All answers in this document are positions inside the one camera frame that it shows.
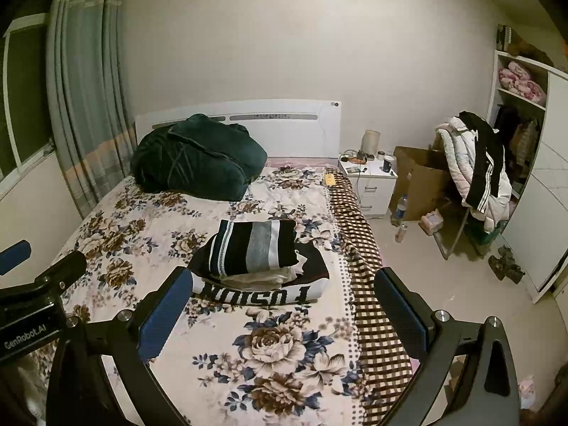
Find black grey striped sweater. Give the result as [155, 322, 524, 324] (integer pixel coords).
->
[208, 219, 299, 278]

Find folded white clothes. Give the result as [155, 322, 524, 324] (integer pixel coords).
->
[220, 267, 302, 291]

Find dark shoes on floor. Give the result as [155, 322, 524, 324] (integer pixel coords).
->
[488, 246, 525, 285]

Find small pink bottle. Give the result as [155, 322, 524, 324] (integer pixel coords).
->
[395, 223, 407, 243]

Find plastic water bottle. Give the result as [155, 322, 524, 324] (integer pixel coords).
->
[391, 194, 407, 226]

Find black white FUSION garment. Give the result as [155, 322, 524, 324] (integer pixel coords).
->
[189, 242, 330, 307]

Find dark green velvet duvet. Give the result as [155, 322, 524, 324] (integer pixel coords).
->
[131, 114, 268, 202]

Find green striped curtain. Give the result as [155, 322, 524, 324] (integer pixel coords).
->
[46, 0, 137, 217]

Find brown cardboard box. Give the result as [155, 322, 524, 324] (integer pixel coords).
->
[389, 146, 450, 221]

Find white nightstand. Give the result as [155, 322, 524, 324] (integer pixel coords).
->
[339, 154, 398, 218]

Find beige table lamp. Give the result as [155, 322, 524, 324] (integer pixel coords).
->
[360, 129, 380, 156]

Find white wardrobe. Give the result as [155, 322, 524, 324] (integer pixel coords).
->
[486, 25, 567, 301]

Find white bed headboard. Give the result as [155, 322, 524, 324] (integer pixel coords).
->
[135, 99, 342, 159]

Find pink folded blanket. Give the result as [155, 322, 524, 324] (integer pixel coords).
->
[498, 61, 546, 106]

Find window frame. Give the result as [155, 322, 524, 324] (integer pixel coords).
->
[1, 12, 54, 196]

